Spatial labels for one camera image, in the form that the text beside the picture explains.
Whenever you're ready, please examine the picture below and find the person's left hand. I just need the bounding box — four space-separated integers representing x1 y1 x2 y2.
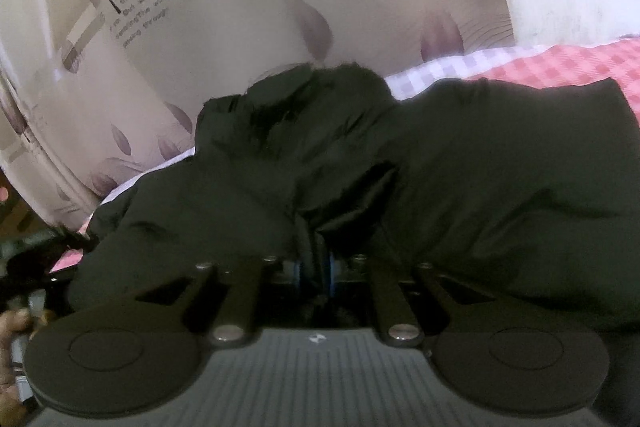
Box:
0 308 57 408

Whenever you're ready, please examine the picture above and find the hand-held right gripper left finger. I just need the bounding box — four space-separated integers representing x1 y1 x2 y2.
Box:
134 255 304 349

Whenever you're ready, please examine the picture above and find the black padded jacket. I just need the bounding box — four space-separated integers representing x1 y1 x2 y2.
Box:
66 63 640 339

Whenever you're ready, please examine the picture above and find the leaf-print beige cloth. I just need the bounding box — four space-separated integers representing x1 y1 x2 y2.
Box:
0 0 516 228

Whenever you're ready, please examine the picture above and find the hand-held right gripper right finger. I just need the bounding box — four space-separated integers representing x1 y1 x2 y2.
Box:
325 254 497 349

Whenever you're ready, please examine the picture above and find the pink white checkered bedsheet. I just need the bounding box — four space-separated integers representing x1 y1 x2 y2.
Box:
50 35 640 274

